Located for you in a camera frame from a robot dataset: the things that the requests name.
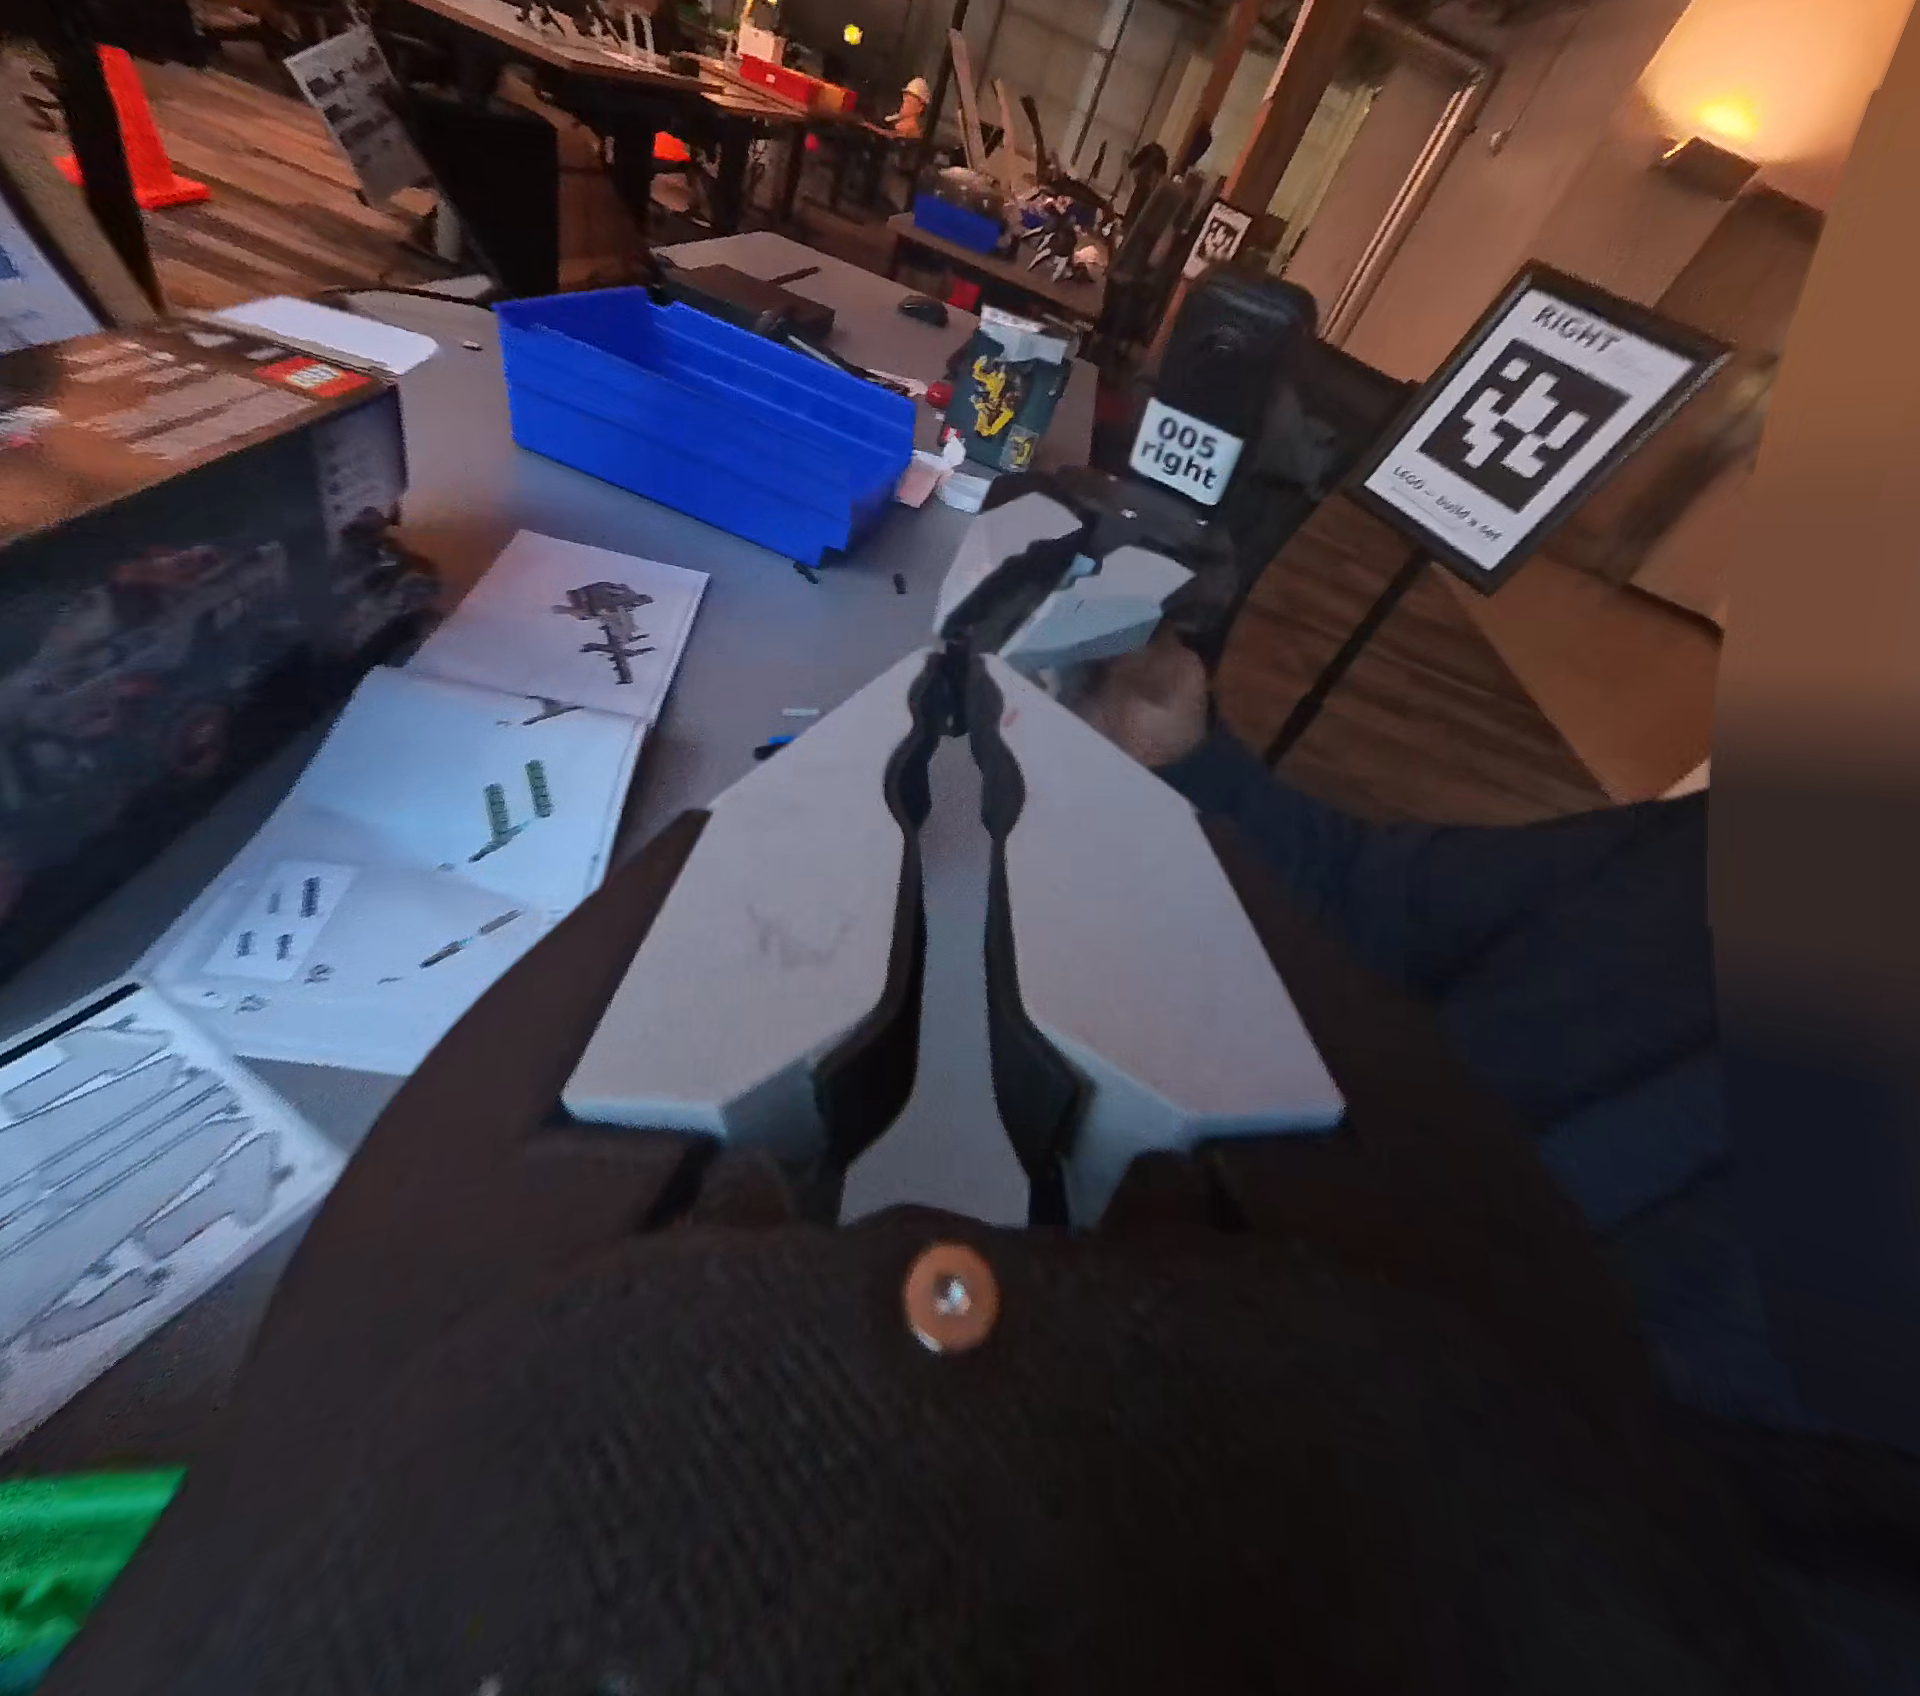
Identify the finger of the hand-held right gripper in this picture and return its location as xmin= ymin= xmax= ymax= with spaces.
xmin=993 ymin=545 xmax=1200 ymax=678
xmin=935 ymin=491 xmax=1092 ymax=648

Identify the small printed carton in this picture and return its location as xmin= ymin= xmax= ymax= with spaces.
xmin=936 ymin=316 xmax=1076 ymax=479

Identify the white sticker sheet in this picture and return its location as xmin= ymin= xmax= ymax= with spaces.
xmin=0 ymin=983 xmax=350 ymax=1452

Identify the white paper sheet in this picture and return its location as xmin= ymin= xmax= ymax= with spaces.
xmin=215 ymin=292 xmax=442 ymax=383

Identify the green plastic bin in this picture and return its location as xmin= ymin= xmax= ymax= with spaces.
xmin=0 ymin=1468 xmax=190 ymax=1693

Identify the black lego set box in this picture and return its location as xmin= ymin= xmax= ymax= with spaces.
xmin=0 ymin=318 xmax=440 ymax=983

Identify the wall lamp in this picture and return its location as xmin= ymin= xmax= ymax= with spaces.
xmin=1656 ymin=98 xmax=1767 ymax=203

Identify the flat black device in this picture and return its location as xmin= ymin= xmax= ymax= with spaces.
xmin=657 ymin=262 xmax=840 ymax=338

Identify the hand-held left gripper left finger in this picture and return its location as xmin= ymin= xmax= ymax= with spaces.
xmin=562 ymin=642 xmax=962 ymax=1227

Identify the person's right forearm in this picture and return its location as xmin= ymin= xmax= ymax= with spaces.
xmin=1163 ymin=728 xmax=1728 ymax=1219

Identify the orange traffic cone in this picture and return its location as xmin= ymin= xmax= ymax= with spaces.
xmin=57 ymin=47 xmax=213 ymax=215

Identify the person's right hand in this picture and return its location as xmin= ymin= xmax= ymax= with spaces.
xmin=1072 ymin=638 xmax=1220 ymax=768

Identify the blue plastic bin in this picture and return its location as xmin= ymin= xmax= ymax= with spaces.
xmin=494 ymin=287 xmax=920 ymax=569

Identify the framed tag sign on stand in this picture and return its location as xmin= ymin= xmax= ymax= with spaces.
xmin=1263 ymin=260 xmax=1738 ymax=768

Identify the red box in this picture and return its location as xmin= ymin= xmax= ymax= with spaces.
xmin=738 ymin=52 xmax=859 ymax=119

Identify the open instruction booklet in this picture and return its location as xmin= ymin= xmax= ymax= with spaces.
xmin=150 ymin=527 xmax=712 ymax=1078

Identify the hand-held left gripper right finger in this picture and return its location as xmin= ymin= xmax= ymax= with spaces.
xmin=960 ymin=648 xmax=1349 ymax=1230

